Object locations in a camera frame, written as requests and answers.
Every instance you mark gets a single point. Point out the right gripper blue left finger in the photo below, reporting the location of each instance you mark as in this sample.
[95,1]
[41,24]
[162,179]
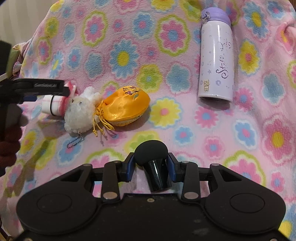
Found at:
[129,166]

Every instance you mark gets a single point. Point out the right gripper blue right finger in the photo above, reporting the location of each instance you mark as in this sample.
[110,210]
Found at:
[172,164]

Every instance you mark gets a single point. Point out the black sponge puff brush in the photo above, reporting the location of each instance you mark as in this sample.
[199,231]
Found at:
[152,156]

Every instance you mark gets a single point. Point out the white pink cloth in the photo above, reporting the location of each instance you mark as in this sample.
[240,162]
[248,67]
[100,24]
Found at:
[56,105]

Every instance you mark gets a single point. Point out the orange satin drawstring pouch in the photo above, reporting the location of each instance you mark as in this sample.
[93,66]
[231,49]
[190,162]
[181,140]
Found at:
[121,108]

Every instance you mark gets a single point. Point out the white teddy bear keychain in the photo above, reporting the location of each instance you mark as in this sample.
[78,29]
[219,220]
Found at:
[79,115]

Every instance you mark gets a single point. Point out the green pillow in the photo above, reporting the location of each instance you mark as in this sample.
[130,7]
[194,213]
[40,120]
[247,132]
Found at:
[13,65]

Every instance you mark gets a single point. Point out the purple thermos bottle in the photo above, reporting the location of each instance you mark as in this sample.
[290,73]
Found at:
[217,56]

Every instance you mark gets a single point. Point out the pink floral fleece blanket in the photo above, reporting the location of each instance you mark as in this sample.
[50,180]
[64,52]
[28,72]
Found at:
[156,46]

